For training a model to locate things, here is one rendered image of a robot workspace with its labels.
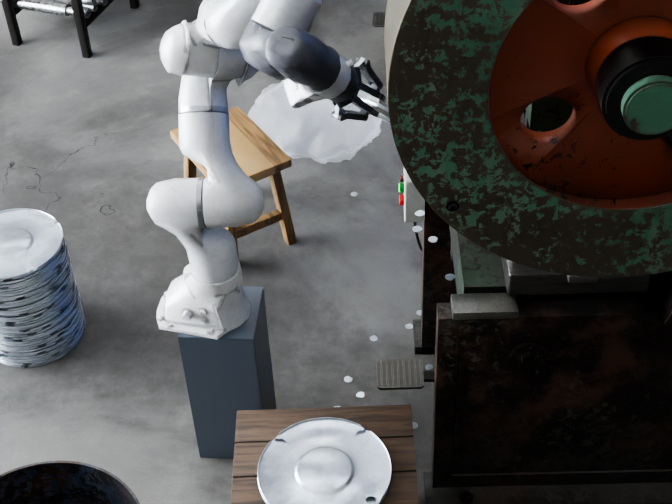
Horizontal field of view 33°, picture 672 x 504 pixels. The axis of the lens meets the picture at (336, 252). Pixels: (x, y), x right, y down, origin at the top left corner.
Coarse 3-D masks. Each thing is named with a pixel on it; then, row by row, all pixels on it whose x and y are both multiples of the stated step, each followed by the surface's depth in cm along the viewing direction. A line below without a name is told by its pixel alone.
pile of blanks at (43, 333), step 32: (64, 256) 311; (0, 288) 300; (32, 288) 303; (64, 288) 315; (0, 320) 308; (32, 320) 309; (64, 320) 317; (0, 352) 319; (32, 352) 317; (64, 352) 323
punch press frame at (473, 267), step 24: (576, 0) 197; (528, 120) 219; (552, 120) 216; (456, 240) 262; (456, 264) 264; (480, 264) 250; (456, 288) 266; (480, 288) 245; (504, 288) 245; (648, 288) 245
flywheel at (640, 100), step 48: (624, 0) 177; (528, 48) 182; (576, 48) 182; (624, 48) 175; (528, 96) 188; (576, 96) 188; (624, 96) 174; (528, 144) 195; (576, 144) 195; (624, 144) 195; (576, 192) 202; (624, 192) 202
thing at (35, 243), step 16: (0, 224) 315; (16, 224) 315; (32, 224) 314; (0, 240) 309; (16, 240) 309; (32, 240) 309; (48, 240) 309; (0, 256) 304; (16, 256) 304; (32, 256) 304; (48, 256) 304; (0, 272) 300; (16, 272) 300
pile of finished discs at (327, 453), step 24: (288, 432) 253; (312, 432) 253; (336, 432) 253; (360, 432) 254; (264, 456) 248; (288, 456) 248; (312, 456) 247; (336, 456) 247; (360, 456) 248; (384, 456) 247; (264, 480) 244; (288, 480) 243; (312, 480) 242; (336, 480) 242; (360, 480) 243; (384, 480) 242
